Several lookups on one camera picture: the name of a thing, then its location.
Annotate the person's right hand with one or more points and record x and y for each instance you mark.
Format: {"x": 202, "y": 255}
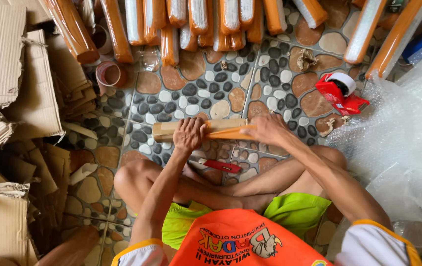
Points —
{"x": 272, "y": 131}

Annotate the pale cardboard strip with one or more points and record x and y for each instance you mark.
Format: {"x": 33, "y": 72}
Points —
{"x": 81, "y": 130}
{"x": 82, "y": 173}

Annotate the lime green shorts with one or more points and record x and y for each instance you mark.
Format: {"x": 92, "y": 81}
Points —
{"x": 296, "y": 210}

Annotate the red tape dispenser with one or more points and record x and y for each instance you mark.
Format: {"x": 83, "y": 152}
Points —
{"x": 338, "y": 100}

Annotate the white tape roll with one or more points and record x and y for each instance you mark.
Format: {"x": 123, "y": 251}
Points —
{"x": 344, "y": 80}

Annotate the torn pale paper scrap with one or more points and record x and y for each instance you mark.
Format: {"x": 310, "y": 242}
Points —
{"x": 328, "y": 127}

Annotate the person's left hand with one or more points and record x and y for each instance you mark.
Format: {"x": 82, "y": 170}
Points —
{"x": 188, "y": 137}

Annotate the heap of orange wrapped packages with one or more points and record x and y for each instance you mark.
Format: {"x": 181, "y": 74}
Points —
{"x": 199, "y": 22}

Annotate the heap of brown cardboard sheets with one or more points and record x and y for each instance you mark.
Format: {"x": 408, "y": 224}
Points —
{"x": 15, "y": 111}

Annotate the cardboard-wrapped orange package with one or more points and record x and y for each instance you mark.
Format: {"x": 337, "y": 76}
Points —
{"x": 222, "y": 129}

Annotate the red utility knife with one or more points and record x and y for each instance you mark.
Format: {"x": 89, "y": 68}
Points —
{"x": 222, "y": 166}

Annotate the person's right fingers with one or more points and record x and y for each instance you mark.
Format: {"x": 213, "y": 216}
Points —
{"x": 254, "y": 125}

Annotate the heap of clear bubble wrap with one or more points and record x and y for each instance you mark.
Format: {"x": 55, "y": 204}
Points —
{"x": 403, "y": 140}

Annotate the person's legs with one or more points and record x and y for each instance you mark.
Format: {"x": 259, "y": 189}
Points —
{"x": 211, "y": 192}

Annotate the orange printed shirt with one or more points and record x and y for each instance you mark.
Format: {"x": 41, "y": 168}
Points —
{"x": 248, "y": 240}

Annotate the crumpled brown paper scrap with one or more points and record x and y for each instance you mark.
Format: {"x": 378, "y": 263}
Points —
{"x": 306, "y": 59}

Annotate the small clear plastic bag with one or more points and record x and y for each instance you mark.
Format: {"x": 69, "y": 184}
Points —
{"x": 149, "y": 61}

